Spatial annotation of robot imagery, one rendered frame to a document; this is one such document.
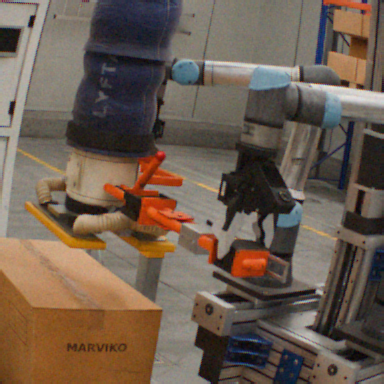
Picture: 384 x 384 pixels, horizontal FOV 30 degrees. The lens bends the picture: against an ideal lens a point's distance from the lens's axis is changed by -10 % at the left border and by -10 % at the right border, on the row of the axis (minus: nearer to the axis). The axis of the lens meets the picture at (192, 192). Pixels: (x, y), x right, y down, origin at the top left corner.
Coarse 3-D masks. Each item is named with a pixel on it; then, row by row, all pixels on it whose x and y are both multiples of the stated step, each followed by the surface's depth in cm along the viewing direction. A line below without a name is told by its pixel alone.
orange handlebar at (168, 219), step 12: (144, 168) 227; (156, 180) 208; (168, 180) 210; (180, 180) 212; (108, 192) 186; (120, 192) 181; (156, 216) 166; (168, 216) 163; (180, 216) 164; (168, 228) 163; (204, 240) 152; (252, 264) 141; (264, 264) 143
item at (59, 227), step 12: (36, 204) 200; (36, 216) 195; (48, 216) 191; (72, 216) 186; (48, 228) 187; (60, 228) 184; (72, 228) 185; (72, 240) 176; (84, 240) 178; (96, 240) 181
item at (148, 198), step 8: (128, 192) 173; (136, 192) 176; (144, 192) 178; (152, 192) 179; (128, 200) 173; (136, 200) 170; (144, 200) 169; (152, 200) 170; (160, 200) 171; (168, 200) 172; (176, 200) 173; (128, 208) 173; (136, 208) 171; (144, 208) 170; (160, 208) 172; (128, 216) 172; (136, 216) 170; (144, 216) 170; (144, 224) 171; (152, 224) 172
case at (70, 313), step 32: (0, 256) 220; (32, 256) 229; (64, 256) 237; (0, 288) 209; (32, 288) 199; (64, 288) 206; (96, 288) 213; (128, 288) 220; (0, 320) 210; (32, 320) 187; (64, 320) 192; (96, 320) 197; (128, 320) 203; (160, 320) 208; (0, 352) 212; (32, 352) 188; (64, 352) 194; (96, 352) 199; (128, 352) 205
